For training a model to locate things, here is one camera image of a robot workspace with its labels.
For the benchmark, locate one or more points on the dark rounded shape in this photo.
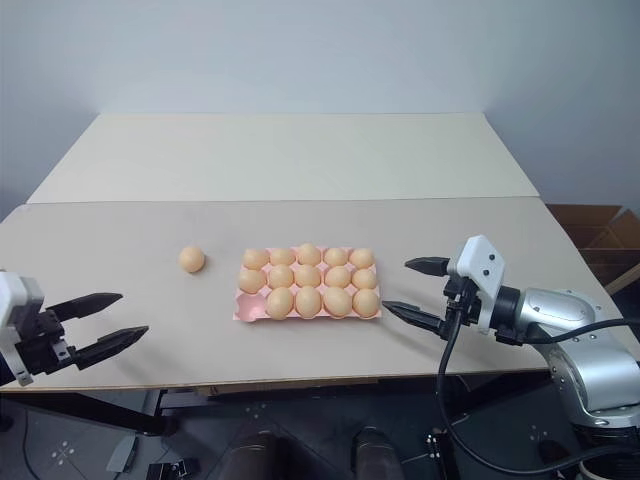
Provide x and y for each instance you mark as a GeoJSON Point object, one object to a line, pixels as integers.
{"type": "Point", "coordinates": [374, 455]}
{"type": "Point", "coordinates": [257, 457]}

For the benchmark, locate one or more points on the black table frame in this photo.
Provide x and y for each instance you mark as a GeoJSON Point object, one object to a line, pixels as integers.
{"type": "Point", "coordinates": [100, 410]}

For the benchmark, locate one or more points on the pink egg carton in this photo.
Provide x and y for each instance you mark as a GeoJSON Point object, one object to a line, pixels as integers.
{"type": "Point", "coordinates": [248, 307]}

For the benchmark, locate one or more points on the loose tan egg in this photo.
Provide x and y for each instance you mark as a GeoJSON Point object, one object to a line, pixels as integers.
{"type": "Point", "coordinates": [192, 259]}

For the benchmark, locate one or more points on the brown cardboard box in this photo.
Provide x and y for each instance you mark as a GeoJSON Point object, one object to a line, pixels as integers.
{"type": "Point", "coordinates": [600, 240]}

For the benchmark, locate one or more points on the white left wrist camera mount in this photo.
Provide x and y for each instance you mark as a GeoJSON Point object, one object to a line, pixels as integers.
{"type": "Point", "coordinates": [15, 295]}

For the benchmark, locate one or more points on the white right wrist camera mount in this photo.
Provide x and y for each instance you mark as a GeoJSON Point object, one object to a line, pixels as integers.
{"type": "Point", "coordinates": [482, 265]}

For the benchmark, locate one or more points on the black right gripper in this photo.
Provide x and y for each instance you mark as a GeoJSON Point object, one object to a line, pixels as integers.
{"type": "Point", "coordinates": [460, 305]}

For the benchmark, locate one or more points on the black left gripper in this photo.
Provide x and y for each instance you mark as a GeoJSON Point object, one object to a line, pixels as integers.
{"type": "Point", "coordinates": [42, 345]}

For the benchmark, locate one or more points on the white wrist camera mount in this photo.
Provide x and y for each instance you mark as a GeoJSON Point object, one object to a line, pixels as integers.
{"type": "Point", "coordinates": [482, 265]}
{"type": "Point", "coordinates": [15, 295]}

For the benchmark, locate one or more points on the grey plastic piece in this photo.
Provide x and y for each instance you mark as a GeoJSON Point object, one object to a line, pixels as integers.
{"type": "Point", "coordinates": [121, 452]}

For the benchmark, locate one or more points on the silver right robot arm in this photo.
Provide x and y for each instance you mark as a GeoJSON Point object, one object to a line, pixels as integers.
{"type": "Point", "coordinates": [590, 370]}

